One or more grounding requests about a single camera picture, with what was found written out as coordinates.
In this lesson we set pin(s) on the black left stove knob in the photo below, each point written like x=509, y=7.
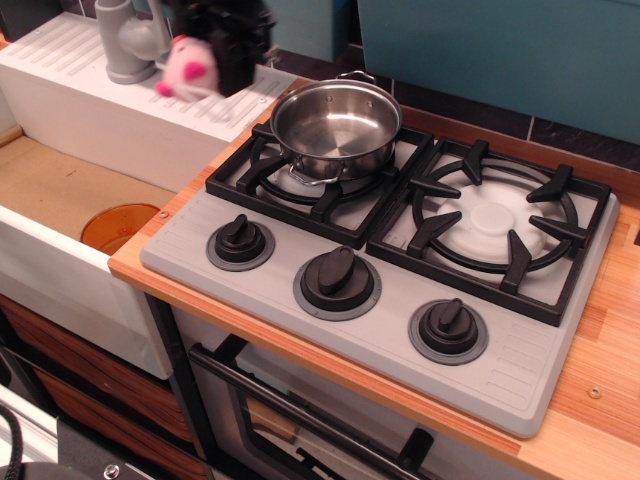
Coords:
x=240, y=245

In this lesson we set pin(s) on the black middle stove knob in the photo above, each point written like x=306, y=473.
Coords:
x=337, y=286

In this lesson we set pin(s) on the white toy sink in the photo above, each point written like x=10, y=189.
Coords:
x=74, y=144

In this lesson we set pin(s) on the stainless steel pan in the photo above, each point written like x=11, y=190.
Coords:
x=335, y=130

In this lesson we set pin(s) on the grey toy faucet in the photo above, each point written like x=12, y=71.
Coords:
x=132, y=45

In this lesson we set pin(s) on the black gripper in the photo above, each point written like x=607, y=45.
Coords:
x=239, y=33

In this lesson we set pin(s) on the pink stuffed pig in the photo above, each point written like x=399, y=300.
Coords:
x=190, y=73

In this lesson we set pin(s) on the orange plastic plate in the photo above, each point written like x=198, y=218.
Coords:
x=109, y=230

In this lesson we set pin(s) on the black stove knob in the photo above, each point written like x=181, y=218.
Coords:
x=448, y=332
x=337, y=286
x=240, y=245

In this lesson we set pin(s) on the black right stove knob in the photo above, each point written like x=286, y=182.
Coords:
x=448, y=332

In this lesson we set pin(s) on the wooden drawer front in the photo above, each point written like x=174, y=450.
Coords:
x=129, y=411

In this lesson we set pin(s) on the grey toy stove top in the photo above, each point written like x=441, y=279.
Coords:
x=509, y=385

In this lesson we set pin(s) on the white oven door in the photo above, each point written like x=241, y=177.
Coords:
x=291, y=423

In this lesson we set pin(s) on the black burner grate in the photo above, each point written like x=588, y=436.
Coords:
x=257, y=178
x=520, y=236

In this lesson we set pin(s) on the black left burner grate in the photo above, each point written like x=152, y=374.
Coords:
x=257, y=178

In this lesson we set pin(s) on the black right burner grate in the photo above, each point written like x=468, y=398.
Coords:
x=520, y=236

